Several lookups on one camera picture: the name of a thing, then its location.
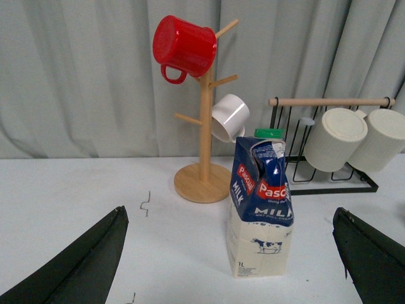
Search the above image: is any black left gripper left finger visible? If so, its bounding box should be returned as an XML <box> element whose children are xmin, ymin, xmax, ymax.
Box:
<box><xmin>1</xmin><ymin>206</ymin><xmax>128</xmax><ymax>303</ymax></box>

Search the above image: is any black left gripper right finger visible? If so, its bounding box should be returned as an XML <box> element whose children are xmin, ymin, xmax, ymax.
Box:
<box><xmin>333</xmin><ymin>207</ymin><xmax>404</xmax><ymax>303</ymax></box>

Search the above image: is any Pascual milk carton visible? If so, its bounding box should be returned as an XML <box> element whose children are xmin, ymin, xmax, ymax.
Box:
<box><xmin>227</xmin><ymin>129</ymin><xmax>294</xmax><ymax>278</ymax></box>

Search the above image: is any cream ribbed mug right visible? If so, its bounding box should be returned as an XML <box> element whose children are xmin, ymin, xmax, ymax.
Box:
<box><xmin>348</xmin><ymin>108</ymin><xmax>404</xmax><ymax>172</ymax></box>

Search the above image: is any cream ribbed mug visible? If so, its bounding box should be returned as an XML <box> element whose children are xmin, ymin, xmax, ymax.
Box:
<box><xmin>304</xmin><ymin>108</ymin><xmax>368</xmax><ymax>172</ymax></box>
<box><xmin>348</xmin><ymin>108</ymin><xmax>404</xmax><ymax>172</ymax></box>

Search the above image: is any cream ribbed mug left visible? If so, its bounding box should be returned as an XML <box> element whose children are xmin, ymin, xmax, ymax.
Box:
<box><xmin>304</xmin><ymin>108</ymin><xmax>368</xmax><ymax>172</ymax></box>

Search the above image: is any wooden mug tree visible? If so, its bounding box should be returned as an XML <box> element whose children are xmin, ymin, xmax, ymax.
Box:
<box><xmin>173</xmin><ymin>18</ymin><xmax>240</xmax><ymax>204</ymax></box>

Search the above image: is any grey curtain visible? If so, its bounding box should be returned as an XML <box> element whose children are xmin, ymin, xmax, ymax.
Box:
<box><xmin>1</xmin><ymin>1</ymin><xmax>404</xmax><ymax>158</ymax></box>

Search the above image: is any white glossy mug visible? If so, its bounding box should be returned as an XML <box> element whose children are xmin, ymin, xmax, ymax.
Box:
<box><xmin>211</xmin><ymin>94</ymin><xmax>250</xmax><ymax>143</ymax></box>

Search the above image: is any red mug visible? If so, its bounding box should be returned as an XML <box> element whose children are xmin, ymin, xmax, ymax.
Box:
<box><xmin>153</xmin><ymin>15</ymin><xmax>217</xmax><ymax>84</ymax></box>

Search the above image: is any black wire mug rack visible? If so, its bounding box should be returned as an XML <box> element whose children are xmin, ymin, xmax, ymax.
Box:
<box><xmin>269</xmin><ymin>97</ymin><xmax>395</xmax><ymax>195</ymax></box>

